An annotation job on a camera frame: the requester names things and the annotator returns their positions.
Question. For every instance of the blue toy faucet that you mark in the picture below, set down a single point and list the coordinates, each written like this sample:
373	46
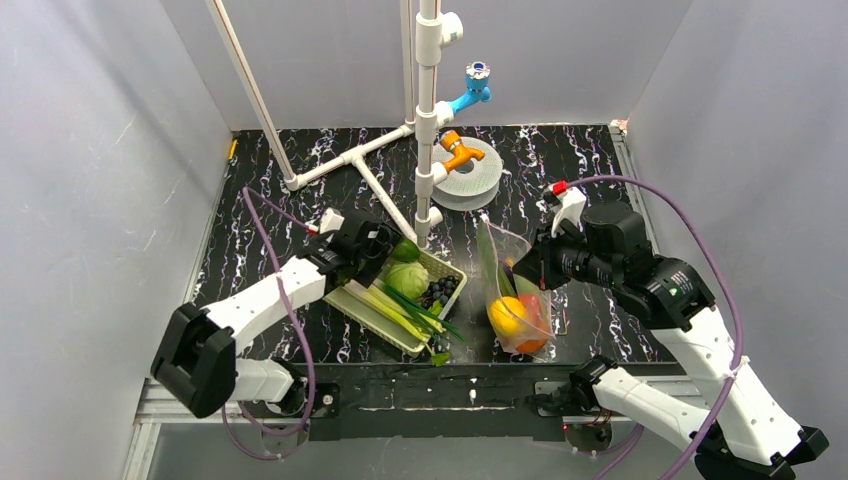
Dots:
477	75

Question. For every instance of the orange toy fruit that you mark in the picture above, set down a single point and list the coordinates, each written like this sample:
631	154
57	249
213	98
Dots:
531	346

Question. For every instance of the grey filament spool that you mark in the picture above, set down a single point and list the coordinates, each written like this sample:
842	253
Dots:
473	185

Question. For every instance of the pale green plastic basket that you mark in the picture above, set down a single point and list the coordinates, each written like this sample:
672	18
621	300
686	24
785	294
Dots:
384	328

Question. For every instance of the dark toy grapes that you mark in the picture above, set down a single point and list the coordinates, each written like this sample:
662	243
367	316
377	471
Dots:
439	292

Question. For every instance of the clear zip top bag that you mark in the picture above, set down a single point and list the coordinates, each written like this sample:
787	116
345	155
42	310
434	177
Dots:
511	248

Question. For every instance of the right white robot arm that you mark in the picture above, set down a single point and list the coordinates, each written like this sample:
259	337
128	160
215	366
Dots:
740	432

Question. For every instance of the orange toy faucet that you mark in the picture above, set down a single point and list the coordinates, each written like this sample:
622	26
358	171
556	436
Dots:
461	154

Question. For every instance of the green toy bitter gourd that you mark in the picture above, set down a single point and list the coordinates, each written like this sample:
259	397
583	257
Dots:
494	283

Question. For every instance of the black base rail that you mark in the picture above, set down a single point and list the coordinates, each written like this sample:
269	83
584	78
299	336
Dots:
416	401

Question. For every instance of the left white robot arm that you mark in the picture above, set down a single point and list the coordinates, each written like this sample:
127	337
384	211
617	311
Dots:
199	357

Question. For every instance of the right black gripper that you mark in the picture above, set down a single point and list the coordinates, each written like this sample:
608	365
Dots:
544	263

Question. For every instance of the orange green toy mango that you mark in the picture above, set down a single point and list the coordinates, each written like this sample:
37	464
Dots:
406	251

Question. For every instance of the green toy cabbage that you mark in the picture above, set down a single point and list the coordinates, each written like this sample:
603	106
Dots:
410	279

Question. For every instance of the purple toy eggplant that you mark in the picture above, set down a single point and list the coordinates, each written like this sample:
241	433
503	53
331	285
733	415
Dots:
508	272

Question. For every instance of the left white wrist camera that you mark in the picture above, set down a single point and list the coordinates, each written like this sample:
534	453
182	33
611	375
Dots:
331	220

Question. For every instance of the green toy scallions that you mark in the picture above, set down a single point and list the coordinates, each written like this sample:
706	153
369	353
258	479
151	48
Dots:
412	317

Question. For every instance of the white pvc pipe frame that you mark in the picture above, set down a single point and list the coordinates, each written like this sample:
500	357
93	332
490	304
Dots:
424	35

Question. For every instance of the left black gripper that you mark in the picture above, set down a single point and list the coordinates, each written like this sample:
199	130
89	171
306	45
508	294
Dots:
370	245

